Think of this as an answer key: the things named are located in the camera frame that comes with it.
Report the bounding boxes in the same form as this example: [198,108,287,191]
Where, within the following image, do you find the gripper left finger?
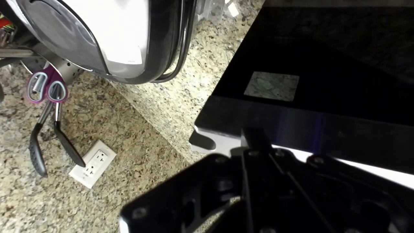
[120,128,259,233]

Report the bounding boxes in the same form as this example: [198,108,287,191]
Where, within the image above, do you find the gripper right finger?
[247,128,414,233]

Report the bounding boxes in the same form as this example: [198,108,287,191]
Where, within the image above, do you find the black glass microwave door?
[189,0,414,191]

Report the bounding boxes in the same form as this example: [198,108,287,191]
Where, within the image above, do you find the white and black rice cooker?
[15,0,198,85]

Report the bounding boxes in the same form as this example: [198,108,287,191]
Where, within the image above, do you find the perforated steel utensil holder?
[0,44,85,85]

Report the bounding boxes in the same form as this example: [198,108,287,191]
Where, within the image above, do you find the clear plastic container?
[197,0,240,20]

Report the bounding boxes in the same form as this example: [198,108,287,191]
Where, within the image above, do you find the white wall socket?
[68,139,117,189]

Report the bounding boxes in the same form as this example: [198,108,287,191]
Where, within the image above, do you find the black handled steel utensil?
[29,101,54,178]
[53,102,86,168]

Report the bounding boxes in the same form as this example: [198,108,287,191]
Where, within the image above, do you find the purple handled scissors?
[26,65,69,104]

